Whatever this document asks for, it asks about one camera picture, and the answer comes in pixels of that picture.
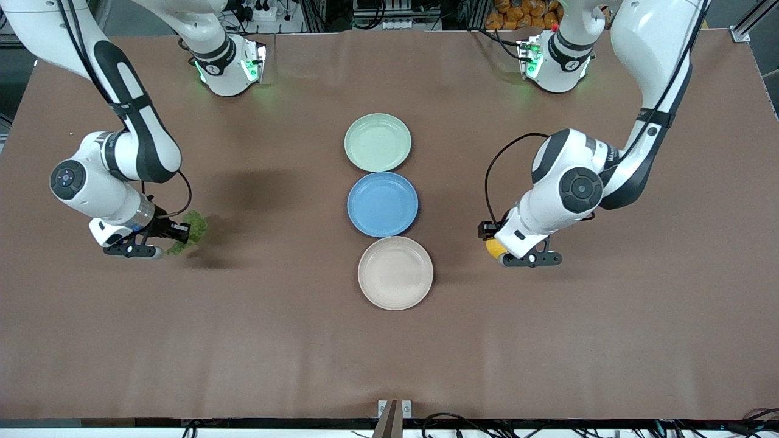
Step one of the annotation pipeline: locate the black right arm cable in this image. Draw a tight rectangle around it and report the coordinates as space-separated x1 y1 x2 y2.
58 0 193 220

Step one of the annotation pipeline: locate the aluminium frame post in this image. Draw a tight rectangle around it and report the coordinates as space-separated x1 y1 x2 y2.
730 0 779 43

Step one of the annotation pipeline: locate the beige round plate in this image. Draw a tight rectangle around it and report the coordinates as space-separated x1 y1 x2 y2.
357 236 435 311

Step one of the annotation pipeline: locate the green lettuce leaf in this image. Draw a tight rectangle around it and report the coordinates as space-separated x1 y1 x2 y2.
166 210 209 256

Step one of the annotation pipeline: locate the pale green round plate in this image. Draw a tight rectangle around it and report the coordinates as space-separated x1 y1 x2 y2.
344 113 413 173

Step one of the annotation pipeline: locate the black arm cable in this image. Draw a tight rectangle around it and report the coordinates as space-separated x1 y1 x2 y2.
484 0 710 226
58 0 193 220

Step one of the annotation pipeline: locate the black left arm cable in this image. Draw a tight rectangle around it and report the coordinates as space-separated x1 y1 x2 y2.
484 0 710 226

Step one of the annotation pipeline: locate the white power strip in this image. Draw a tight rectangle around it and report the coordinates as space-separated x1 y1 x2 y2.
234 0 279 23

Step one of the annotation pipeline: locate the grey table edge bracket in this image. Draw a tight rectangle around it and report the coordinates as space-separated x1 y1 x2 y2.
372 400 413 438

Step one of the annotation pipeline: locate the pile of orange fruits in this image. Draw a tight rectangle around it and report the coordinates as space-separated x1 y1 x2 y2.
486 0 564 30

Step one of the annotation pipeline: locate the blue round plate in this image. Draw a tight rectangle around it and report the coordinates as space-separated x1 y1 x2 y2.
347 172 419 238

